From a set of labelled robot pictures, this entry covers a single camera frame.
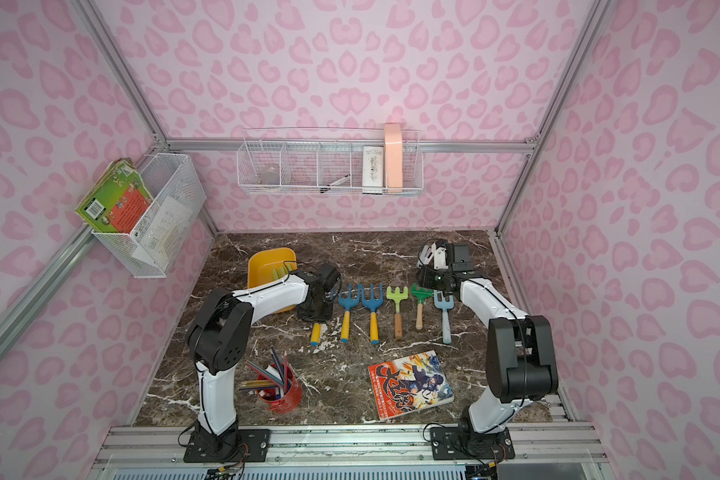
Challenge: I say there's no green red book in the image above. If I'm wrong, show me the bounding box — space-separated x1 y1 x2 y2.
76 158 153 234

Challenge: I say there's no blue rake yellow handle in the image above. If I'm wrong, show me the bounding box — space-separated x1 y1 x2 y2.
338 283 361 343
310 323 322 346
359 284 384 345

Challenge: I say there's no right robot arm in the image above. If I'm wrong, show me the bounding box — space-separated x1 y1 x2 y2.
417 239 559 436

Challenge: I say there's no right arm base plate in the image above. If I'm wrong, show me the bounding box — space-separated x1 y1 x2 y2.
425 424 516 463

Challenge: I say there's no black silver pen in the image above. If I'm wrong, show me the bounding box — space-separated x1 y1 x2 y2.
319 174 352 194

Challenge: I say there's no white card pack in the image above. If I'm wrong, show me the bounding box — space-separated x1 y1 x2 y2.
362 146 384 194

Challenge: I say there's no white wire wall shelf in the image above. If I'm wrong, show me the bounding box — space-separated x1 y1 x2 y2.
237 127 424 196

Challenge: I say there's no grey round tin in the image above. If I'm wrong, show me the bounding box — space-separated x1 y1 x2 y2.
259 166 281 186

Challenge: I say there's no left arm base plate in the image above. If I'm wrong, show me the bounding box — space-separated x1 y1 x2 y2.
183 428 271 465

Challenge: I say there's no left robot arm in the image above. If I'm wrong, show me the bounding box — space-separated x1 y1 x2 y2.
187 262 341 437

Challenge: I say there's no red pencil cup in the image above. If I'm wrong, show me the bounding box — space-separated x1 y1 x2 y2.
257 365 303 414

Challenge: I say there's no light green rake wooden handle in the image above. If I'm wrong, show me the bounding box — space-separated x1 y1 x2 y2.
386 286 408 340

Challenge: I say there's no white mesh wall basket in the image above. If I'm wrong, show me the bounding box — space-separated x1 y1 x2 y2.
94 153 206 278

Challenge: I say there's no pink box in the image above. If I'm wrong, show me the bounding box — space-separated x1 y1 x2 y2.
384 123 403 193

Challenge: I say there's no red comic book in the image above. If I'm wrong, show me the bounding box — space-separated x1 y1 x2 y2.
368 350 454 421

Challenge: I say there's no yellow plastic storage box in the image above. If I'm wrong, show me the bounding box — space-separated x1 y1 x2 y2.
247 247 298 289

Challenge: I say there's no white paper sheet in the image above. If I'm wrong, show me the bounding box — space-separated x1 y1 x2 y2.
131 196 198 271

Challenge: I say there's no light blue rake white handle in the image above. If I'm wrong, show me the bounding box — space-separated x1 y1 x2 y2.
434 290 454 345

